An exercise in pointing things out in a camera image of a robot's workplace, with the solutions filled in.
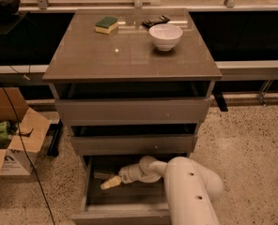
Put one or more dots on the black table leg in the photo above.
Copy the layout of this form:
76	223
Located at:
55	130

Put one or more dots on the grey bottom drawer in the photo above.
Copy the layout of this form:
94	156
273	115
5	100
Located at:
136	203

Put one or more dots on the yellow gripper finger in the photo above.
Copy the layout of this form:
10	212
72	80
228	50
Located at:
111	183

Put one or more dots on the grey drawer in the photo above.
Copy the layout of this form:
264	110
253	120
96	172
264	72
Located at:
135	139
136	203
131	103

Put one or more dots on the black remote control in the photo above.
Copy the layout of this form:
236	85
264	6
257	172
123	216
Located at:
151	22

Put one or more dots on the clear plastic water bottle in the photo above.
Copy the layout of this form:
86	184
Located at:
103	175

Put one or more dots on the grey middle drawer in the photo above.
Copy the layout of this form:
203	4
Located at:
135	139

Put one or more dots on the open cardboard box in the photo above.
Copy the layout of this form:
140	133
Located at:
28	130

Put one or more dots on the grey drawer cabinet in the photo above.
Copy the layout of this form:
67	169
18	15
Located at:
127	54

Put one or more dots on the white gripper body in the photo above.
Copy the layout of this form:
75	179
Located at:
128	174

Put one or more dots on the grey top drawer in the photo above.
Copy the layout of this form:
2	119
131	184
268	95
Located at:
131	103

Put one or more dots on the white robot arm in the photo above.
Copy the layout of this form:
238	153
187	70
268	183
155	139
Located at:
190	188

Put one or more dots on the green item in box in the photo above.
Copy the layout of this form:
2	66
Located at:
0	133

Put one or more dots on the white ceramic bowl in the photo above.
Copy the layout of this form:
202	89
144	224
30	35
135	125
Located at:
165	36

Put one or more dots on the green yellow sponge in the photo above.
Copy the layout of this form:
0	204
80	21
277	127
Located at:
106	25

